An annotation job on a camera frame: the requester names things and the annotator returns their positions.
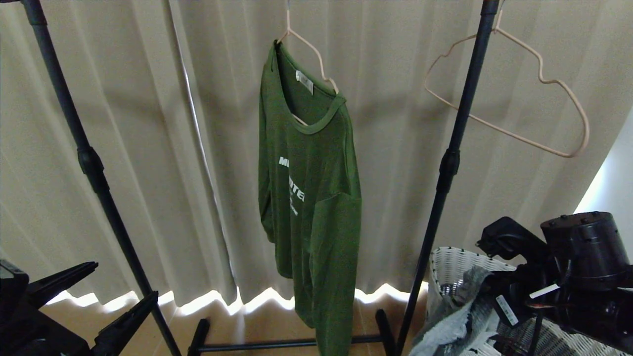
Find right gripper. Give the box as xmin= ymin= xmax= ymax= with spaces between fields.
xmin=487 ymin=267 xmax=569 ymax=342

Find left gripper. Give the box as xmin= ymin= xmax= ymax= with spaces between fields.
xmin=0 ymin=261 xmax=159 ymax=356

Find pale grey shorts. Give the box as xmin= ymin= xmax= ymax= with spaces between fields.
xmin=409 ymin=267 xmax=501 ymax=356

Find green printed shirt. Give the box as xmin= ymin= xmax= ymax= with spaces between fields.
xmin=258 ymin=41 xmax=362 ymax=356

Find pink clothes hanger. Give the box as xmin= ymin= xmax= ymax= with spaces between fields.
xmin=277 ymin=0 xmax=340 ymax=125
xmin=424 ymin=10 xmax=590 ymax=159

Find white laundry basket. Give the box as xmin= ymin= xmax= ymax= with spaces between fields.
xmin=428 ymin=246 xmax=633 ymax=356

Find black clothes rack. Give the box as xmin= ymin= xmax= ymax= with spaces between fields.
xmin=0 ymin=0 xmax=500 ymax=356

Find beige curtain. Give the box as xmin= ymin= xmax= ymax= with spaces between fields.
xmin=0 ymin=0 xmax=633 ymax=317

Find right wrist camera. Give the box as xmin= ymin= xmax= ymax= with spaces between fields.
xmin=476 ymin=217 xmax=549 ymax=264

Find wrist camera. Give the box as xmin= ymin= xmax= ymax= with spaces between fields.
xmin=476 ymin=217 xmax=549 ymax=264
xmin=0 ymin=260 xmax=29 ymax=322

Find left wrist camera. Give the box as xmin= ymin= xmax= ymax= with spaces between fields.
xmin=0 ymin=260 xmax=29 ymax=322

